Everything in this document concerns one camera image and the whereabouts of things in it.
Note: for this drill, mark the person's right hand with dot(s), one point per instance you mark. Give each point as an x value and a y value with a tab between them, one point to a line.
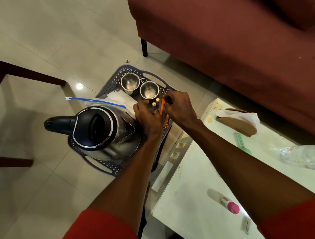
180	108

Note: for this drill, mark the person's left hand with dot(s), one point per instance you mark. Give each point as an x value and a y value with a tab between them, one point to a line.
149	120

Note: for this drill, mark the steel measuring cup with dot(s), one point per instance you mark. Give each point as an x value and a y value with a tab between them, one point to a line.
130	82

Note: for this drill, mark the grey plastic basket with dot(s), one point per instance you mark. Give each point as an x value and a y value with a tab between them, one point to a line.
113	83

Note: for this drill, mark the clear zip bag blue seal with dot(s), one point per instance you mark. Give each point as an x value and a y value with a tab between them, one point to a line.
98	101

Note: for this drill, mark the single white napkin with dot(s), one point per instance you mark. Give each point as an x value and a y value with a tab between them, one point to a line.
246	115

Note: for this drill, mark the white bottle with pink cap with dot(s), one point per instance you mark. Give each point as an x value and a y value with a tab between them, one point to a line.
231	206

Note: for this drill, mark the clear drinking glass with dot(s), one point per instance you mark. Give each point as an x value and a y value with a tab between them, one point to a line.
300	156

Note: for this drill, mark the person's right forearm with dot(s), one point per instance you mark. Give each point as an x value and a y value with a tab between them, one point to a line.
246	172

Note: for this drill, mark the person's left forearm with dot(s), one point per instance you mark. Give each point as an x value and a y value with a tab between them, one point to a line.
130	184

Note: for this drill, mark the person's left leg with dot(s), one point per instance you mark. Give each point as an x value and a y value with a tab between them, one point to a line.
142	224

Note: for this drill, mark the person's leg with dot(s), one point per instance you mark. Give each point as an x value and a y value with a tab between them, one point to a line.
176	237
142	224

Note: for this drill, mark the person's right leg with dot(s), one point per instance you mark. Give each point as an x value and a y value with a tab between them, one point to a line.
176	237

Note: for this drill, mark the black stool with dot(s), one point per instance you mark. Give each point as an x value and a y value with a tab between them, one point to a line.
158	155

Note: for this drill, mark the brown wooden napkin holder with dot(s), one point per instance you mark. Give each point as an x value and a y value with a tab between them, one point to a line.
238	125

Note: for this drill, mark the teal plastic spoon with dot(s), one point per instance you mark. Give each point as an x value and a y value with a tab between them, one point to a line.
240	142

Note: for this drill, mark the white table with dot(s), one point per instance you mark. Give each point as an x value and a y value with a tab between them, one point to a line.
197	177

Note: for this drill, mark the red fabric sofa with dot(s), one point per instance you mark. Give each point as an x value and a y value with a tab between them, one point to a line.
221	49

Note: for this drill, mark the red sweater sleeve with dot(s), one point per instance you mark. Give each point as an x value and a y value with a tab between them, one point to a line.
290	221
98	225

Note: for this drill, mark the dark wooden chair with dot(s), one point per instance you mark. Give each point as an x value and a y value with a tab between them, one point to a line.
29	73

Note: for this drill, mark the small red sofa cushion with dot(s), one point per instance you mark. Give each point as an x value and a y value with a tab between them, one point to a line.
295	12

